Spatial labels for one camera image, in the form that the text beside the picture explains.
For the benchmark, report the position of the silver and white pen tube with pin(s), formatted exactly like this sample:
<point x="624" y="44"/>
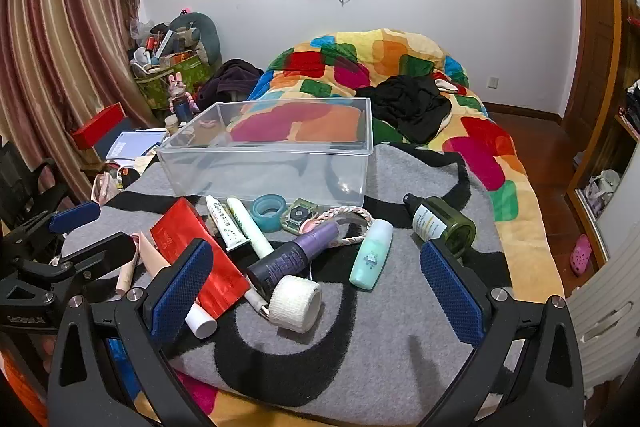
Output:
<point x="257" y="302"/>

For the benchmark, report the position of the blue notebook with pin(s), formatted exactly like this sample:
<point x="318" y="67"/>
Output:
<point x="130" y="146"/>

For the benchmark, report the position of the pale pink slim tube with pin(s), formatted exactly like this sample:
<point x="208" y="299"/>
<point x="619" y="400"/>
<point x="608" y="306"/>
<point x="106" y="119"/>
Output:
<point x="125" y="277"/>

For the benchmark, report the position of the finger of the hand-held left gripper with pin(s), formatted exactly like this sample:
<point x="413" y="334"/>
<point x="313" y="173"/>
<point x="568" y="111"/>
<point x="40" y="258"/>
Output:
<point x="107" y="249"/>
<point x="75" y="214"/>

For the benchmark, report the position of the striped curtain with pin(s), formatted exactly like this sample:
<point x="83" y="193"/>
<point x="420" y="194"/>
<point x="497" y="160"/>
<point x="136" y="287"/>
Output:
<point x="60" y="32"/>

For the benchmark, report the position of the white bandage roll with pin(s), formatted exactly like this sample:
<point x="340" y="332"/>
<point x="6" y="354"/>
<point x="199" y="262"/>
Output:
<point x="295" y="304"/>

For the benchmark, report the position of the purple bottle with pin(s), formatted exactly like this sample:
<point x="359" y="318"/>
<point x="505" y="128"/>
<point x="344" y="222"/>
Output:
<point x="290" y="257"/>

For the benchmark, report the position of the grey and black blanket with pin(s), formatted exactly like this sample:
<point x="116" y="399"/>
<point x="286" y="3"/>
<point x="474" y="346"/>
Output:
<point x="400" y="357"/>

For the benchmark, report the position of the long light green tube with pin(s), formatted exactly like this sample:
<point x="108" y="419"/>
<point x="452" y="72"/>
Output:
<point x="247" y="227"/>

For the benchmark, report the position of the small green compact case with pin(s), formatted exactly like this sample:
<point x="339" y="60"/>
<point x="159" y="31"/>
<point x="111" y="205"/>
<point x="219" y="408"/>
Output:
<point x="300" y="214"/>

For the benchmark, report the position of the colourful patchwork blanket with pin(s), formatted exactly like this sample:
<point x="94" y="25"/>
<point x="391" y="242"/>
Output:
<point x="480" y="157"/>

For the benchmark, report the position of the pink clog shoe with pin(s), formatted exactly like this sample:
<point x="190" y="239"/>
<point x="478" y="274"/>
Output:
<point x="581" y="254"/>

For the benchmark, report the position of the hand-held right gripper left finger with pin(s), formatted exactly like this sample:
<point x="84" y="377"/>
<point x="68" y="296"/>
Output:
<point x="180" y="292"/>

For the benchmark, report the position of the green basket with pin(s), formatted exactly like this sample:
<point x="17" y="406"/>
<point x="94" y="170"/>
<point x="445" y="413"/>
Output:
<point x="190" y="72"/>

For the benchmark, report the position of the pink pouch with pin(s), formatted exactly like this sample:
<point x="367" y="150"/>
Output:
<point x="105" y="187"/>

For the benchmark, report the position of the white wall socket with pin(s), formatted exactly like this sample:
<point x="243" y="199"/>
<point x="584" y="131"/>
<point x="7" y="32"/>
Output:
<point x="493" y="82"/>

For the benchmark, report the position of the red box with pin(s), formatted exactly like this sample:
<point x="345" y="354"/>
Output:
<point x="97" y="127"/>

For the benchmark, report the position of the red foil packet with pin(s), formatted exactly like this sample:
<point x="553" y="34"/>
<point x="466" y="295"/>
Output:
<point x="175" y="227"/>

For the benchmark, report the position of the white sliding door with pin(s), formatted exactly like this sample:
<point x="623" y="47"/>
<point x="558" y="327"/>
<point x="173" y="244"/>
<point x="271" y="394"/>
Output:
<point x="625" y="207"/>

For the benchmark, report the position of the blue tape roll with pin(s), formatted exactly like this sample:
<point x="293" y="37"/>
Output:
<point x="257" y="214"/>

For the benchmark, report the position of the clear plastic box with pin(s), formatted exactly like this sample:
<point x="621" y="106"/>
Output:
<point x="270" y="172"/>

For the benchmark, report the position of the wooden wardrobe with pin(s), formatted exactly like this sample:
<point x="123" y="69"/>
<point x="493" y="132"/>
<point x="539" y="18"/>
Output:
<point x="600" y="32"/>

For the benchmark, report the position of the white tube with green print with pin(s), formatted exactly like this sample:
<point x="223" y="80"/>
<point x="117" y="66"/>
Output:
<point x="222" y="222"/>

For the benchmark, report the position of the black mesh chair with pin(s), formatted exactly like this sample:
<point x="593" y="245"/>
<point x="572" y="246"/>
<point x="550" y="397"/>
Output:
<point x="20" y="177"/>

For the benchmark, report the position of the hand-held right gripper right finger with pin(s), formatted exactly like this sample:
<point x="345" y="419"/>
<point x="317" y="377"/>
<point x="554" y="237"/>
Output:
<point x="450" y="292"/>

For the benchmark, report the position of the dark green bottle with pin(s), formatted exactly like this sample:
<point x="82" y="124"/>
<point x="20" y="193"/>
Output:
<point x="440" y="219"/>

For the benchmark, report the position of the beige tube with white cap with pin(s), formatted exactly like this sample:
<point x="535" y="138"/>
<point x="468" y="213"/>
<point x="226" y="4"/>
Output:
<point x="152" y="257"/>

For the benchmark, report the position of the small white jar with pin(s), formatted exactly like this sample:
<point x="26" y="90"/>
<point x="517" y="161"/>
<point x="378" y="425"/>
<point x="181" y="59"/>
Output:
<point x="172" y="122"/>

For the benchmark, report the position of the grey green plush toy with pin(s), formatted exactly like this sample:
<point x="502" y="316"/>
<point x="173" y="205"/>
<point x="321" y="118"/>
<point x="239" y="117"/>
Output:
<point x="200" y="32"/>

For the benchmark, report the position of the dark maroon bag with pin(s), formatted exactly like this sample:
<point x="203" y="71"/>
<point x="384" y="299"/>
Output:
<point x="230" y="79"/>

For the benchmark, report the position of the pink rabbit figure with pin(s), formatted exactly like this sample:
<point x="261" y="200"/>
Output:
<point x="177" y="89"/>

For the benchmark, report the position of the mint green bottle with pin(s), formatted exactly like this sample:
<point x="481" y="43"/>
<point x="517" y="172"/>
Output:
<point x="370" y="257"/>

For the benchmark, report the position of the white handbag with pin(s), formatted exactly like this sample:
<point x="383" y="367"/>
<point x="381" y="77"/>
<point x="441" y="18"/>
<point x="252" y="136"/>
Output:
<point x="602" y="189"/>

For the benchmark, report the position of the black clothing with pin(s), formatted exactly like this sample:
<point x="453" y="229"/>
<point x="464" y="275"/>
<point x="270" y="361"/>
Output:
<point x="410" y="107"/>

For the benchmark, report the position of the pale cloth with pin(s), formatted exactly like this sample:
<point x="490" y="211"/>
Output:
<point x="450" y="84"/>

